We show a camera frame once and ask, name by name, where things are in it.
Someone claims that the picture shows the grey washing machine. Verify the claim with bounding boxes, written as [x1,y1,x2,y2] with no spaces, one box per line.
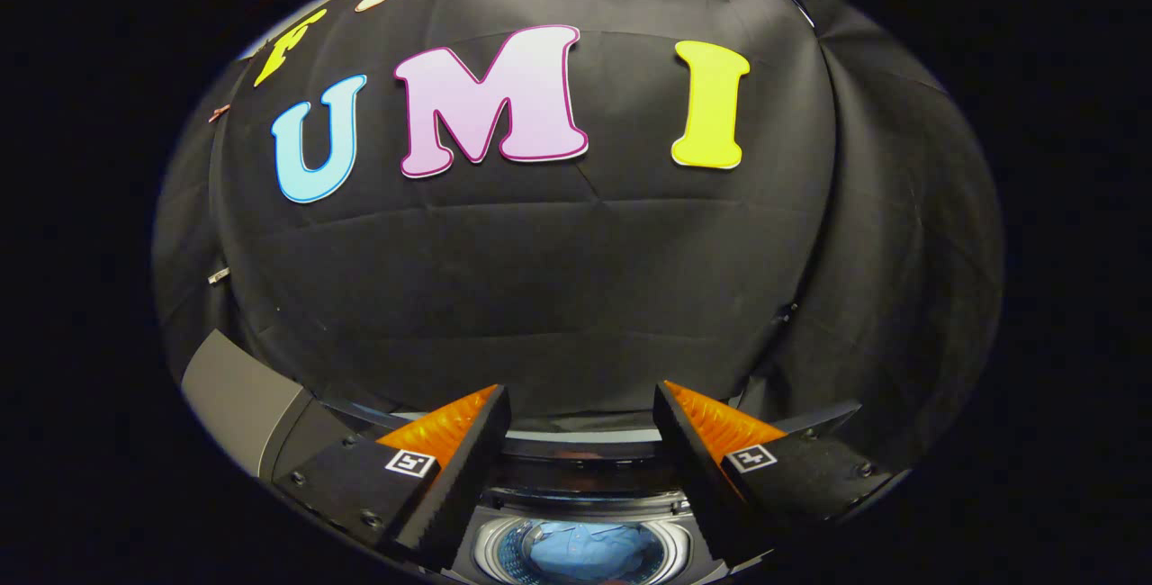
[450,486,732,585]

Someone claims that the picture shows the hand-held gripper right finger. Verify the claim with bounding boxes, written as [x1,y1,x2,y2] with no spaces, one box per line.
[652,379,894,570]

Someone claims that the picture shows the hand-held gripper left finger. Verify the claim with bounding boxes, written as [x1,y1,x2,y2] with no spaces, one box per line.
[273,383,514,572]

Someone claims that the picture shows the light blue polo shirt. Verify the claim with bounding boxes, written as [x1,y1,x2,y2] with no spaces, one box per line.
[526,522,667,584]

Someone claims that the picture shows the black backdrop cloth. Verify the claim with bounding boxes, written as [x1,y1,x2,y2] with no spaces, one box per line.
[153,0,1004,469]

